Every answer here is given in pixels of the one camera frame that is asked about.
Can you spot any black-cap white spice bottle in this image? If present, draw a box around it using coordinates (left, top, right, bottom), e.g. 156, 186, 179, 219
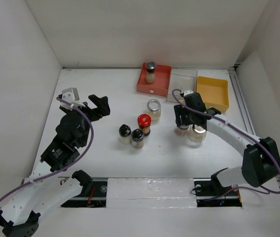
119, 124, 131, 145

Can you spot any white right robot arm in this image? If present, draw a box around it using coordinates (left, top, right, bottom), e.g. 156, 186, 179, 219
174, 90, 280, 201

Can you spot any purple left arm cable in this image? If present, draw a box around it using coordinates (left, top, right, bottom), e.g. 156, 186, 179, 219
0, 96, 95, 220

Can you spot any open clear glass jar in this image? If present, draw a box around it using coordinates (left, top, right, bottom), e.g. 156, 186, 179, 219
146, 99, 161, 120

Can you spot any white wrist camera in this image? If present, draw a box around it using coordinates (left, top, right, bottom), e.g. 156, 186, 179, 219
58, 87, 83, 110
182, 90, 194, 97

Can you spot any yellow plastic bin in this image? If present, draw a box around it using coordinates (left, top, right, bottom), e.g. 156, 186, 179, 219
196, 76, 230, 113

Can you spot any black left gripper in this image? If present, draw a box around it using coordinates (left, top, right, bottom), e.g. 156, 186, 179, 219
62, 94, 110, 146

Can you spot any silver-cap white spice shaker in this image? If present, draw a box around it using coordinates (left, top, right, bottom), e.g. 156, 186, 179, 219
145, 61, 157, 83

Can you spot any red plastic bin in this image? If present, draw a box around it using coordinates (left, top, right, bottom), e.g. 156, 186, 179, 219
136, 63, 172, 97

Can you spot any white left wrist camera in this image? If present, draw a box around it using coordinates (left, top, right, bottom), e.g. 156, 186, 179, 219
58, 87, 83, 110

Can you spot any silver-lid clear glass jar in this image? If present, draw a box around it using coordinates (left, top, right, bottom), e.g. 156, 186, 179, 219
187, 124, 206, 147

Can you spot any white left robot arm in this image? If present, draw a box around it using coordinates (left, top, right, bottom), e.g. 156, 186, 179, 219
0, 92, 111, 237

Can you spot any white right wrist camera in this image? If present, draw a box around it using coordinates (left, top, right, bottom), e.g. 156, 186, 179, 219
182, 90, 194, 97

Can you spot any clear plastic bin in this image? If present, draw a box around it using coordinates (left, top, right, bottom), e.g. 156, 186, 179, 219
166, 69, 198, 103

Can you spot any white-lid small brown jar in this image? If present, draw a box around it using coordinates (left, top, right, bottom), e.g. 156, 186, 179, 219
174, 125, 189, 136

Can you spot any red-lid dark sauce jar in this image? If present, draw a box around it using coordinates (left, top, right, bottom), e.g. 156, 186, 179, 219
137, 114, 152, 137

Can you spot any black-cap brown spice bottle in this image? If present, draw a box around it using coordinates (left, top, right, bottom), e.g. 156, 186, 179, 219
131, 129, 144, 149

